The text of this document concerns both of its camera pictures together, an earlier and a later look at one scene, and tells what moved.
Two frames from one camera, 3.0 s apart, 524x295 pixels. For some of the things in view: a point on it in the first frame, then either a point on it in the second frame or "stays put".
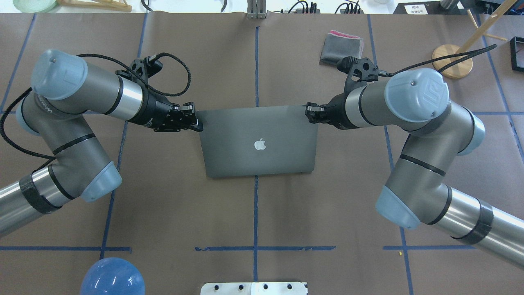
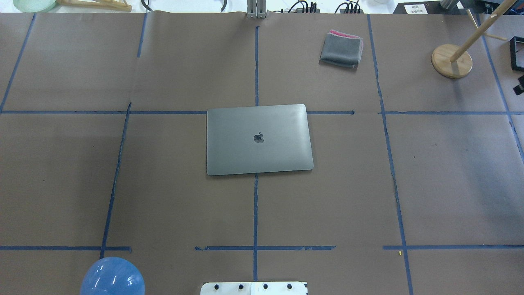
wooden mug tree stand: (481, 31) stays put
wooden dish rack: (116, 5) stays put
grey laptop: (258, 141) stays put
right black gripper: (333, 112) → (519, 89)
